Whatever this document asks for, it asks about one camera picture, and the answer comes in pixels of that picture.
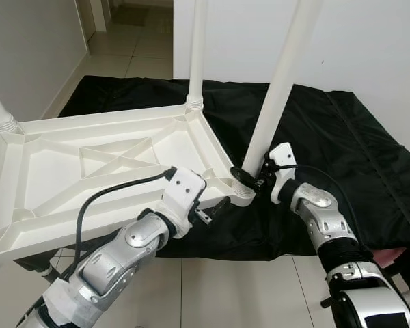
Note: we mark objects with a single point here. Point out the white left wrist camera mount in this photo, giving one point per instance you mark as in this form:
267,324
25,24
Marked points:
184,186

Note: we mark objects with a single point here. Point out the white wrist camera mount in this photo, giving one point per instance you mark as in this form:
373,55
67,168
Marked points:
184,186
283,156

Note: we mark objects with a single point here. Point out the pink cushion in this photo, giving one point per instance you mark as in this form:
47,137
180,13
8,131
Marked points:
389,256

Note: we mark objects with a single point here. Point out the white door frame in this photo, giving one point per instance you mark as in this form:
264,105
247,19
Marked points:
96,14

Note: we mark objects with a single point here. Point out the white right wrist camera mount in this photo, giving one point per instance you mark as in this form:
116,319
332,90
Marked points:
283,156

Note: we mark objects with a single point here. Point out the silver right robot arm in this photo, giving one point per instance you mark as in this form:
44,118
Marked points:
321,212

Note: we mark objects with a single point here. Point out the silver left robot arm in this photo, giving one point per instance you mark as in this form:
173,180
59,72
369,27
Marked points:
109,263

